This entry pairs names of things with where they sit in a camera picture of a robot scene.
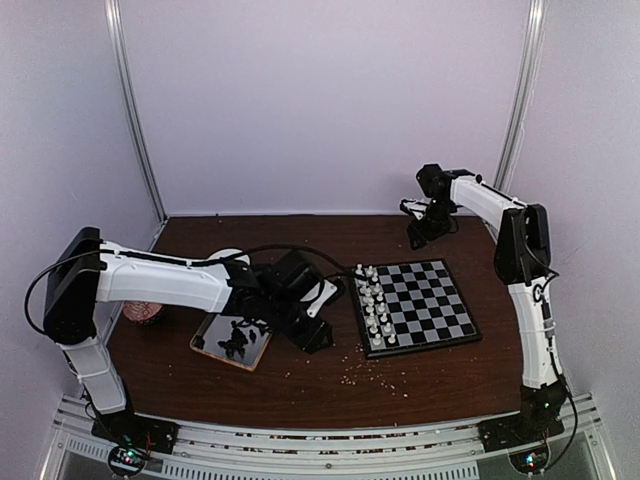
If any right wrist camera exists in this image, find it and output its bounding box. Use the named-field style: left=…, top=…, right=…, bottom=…
left=399, top=199, right=429, bottom=220

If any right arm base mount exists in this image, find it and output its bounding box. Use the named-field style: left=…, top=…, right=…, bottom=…
left=477, top=414, right=565, bottom=477

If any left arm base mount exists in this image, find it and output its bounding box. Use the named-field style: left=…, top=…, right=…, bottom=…
left=91, top=414, right=179, bottom=479

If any aluminium front rail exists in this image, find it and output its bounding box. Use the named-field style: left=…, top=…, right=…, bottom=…
left=39, top=392, right=616, bottom=480

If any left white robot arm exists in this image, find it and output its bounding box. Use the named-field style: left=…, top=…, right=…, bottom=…
left=43, top=227, right=339, bottom=444

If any black grey chessboard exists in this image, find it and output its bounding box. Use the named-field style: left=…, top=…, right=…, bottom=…
left=350, top=259, right=482, bottom=360

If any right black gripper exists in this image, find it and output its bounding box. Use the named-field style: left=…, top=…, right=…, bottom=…
left=409, top=198, right=457, bottom=249

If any aluminium frame post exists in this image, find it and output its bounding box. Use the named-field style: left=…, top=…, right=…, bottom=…
left=104, top=0, right=168, bottom=223
left=494, top=0, right=547, bottom=191

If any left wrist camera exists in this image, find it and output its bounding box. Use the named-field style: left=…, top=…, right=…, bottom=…
left=300, top=279, right=344, bottom=318

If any red patterned bowl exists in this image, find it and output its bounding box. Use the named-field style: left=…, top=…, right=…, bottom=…
left=123, top=301, right=163, bottom=326

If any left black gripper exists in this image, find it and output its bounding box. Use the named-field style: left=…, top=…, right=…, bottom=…
left=263, top=294, right=334, bottom=354

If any right aluminium frame post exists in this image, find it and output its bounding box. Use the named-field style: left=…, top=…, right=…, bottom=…
left=494, top=0, right=547, bottom=191

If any wooden rimmed black tray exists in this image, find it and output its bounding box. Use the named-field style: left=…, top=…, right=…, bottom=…
left=189, top=314, right=272, bottom=372

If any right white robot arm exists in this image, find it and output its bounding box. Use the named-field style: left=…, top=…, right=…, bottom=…
left=400, top=164, right=568, bottom=442

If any white ceramic bowl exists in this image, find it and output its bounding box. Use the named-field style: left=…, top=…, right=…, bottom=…
left=208, top=248, right=251, bottom=265

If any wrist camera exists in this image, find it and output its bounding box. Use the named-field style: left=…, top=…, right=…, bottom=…
left=300, top=279, right=344, bottom=318
left=399, top=199, right=429, bottom=220

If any left aluminium frame post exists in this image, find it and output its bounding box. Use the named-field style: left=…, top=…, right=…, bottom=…
left=104, top=0, right=168, bottom=223

